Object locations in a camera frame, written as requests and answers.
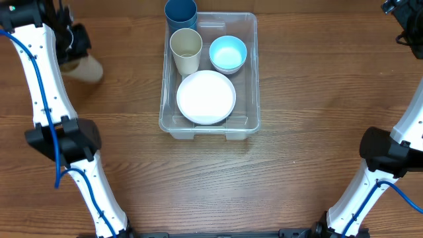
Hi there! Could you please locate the cream plastic cup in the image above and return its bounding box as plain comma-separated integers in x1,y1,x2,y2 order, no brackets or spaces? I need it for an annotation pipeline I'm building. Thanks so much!
59,54,103,83
170,28,203,76

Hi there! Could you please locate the blue plastic cup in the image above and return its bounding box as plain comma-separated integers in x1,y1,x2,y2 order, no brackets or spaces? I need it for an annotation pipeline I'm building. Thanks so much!
165,0,198,34

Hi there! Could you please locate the clear plastic storage bin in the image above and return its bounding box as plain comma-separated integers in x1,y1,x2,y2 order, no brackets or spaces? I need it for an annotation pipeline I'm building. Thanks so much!
159,12,261,140

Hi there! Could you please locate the white pink plastic plate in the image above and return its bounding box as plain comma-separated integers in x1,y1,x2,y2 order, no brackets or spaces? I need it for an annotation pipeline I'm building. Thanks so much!
176,70,237,125

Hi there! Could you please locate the light blue plastic bowl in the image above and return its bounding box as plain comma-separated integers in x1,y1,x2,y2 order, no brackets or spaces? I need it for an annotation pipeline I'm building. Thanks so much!
209,36,248,69

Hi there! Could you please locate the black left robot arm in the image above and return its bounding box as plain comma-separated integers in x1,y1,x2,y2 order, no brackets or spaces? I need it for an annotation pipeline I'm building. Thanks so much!
1,0,137,238

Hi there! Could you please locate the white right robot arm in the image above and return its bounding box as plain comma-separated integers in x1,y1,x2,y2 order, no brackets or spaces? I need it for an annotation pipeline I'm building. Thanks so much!
301,86,422,237

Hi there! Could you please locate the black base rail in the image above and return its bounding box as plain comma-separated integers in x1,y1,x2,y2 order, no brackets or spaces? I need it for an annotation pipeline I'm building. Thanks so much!
116,228,313,238

